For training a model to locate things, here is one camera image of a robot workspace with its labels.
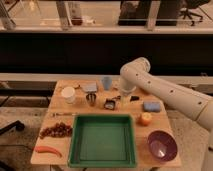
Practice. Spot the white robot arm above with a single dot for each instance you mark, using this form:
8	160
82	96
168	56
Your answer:
195	105

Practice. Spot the grey folded towel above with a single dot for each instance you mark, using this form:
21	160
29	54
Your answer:
90	88

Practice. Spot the purple bowl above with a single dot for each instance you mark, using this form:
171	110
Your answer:
162	146

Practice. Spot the blue cup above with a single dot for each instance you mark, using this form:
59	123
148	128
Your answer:
106	82

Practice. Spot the metal cup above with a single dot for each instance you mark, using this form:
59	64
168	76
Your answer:
91	99

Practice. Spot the wooden table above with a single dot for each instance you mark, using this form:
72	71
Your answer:
80	106

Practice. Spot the white cup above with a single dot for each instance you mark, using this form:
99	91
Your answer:
68	93

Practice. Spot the blue sponge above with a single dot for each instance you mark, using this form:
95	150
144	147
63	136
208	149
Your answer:
151	106

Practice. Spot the orange fruit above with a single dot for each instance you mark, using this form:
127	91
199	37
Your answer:
145	118

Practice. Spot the green plastic tray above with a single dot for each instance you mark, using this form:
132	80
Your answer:
102	141

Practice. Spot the metal fork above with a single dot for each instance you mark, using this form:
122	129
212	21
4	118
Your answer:
63	114

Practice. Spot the bunch of red grapes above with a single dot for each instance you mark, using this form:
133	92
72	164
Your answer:
58	130

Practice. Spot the orange carrot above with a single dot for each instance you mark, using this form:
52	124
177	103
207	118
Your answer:
47	149

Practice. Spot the black office chair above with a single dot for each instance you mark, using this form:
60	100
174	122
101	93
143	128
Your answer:
187	7

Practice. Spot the black handled tool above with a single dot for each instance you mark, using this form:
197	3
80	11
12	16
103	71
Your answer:
132	98

